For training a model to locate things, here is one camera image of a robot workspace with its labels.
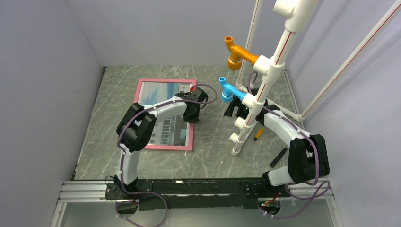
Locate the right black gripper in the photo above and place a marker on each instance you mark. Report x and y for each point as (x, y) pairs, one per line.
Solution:
(236, 101)

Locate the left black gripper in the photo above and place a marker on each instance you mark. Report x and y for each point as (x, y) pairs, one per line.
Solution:
(195, 119)

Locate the pink picture frame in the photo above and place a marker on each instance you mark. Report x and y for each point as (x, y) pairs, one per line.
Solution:
(171, 133)

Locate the orange handled screwdriver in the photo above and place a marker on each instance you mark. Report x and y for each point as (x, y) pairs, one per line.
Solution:
(258, 134)

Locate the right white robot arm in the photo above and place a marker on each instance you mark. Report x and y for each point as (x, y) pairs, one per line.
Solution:
(307, 157)

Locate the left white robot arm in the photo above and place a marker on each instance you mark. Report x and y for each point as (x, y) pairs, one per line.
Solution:
(135, 130)

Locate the blue pipe fitting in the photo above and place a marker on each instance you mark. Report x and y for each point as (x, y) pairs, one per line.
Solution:
(229, 91)

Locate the orange pipe fitting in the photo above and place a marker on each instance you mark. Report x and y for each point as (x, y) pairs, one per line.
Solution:
(237, 55)

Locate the white diagonal pipe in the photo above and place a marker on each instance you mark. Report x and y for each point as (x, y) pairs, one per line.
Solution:
(373, 33)

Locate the black flat bar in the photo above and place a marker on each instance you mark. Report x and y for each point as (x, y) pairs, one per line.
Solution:
(279, 156)

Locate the white pvc pipe stand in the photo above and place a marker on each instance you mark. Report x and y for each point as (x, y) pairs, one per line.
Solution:
(297, 14)

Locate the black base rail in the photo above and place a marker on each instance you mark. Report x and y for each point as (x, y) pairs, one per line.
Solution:
(152, 194)

